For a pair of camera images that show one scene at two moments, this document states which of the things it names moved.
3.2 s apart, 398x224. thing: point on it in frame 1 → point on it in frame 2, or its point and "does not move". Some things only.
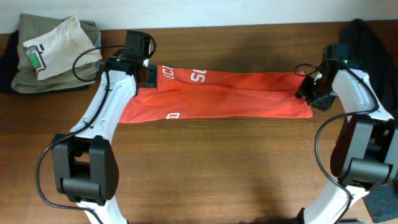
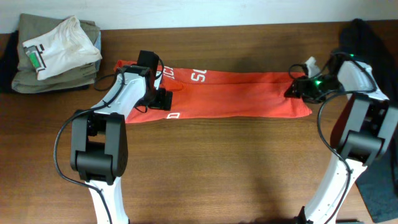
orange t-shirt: [183, 93] does not move
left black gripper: [150, 77] → [162, 99]
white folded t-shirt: [55, 50] does not move
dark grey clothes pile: [380, 66] does not move
